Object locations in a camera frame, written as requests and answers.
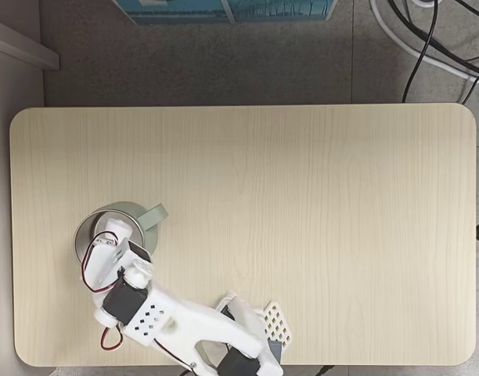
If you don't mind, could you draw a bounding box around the white floor cable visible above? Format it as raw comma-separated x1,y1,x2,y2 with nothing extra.
369,0,479,86

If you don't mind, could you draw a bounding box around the blue printed box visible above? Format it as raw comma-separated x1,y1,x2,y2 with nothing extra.
113,0,339,26

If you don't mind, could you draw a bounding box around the green steel mug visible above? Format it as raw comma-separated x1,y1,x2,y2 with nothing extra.
73,201,170,268

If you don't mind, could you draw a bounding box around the white ledge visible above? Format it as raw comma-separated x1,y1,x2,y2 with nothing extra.
0,15,61,72

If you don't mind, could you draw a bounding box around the black floor cable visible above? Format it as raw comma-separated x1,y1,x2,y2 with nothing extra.
387,0,479,76
402,0,440,103

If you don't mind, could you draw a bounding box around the grey table clamp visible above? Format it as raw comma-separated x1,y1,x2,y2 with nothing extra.
266,339,284,366

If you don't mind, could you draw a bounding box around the red black gripper servo wire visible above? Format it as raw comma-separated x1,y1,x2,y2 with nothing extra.
81,239,121,296

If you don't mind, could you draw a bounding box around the red black arm servo wire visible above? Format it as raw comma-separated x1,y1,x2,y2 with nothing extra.
99,325,125,353

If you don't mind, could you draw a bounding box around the white gauze dressing roll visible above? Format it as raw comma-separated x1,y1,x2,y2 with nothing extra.
103,217,135,240

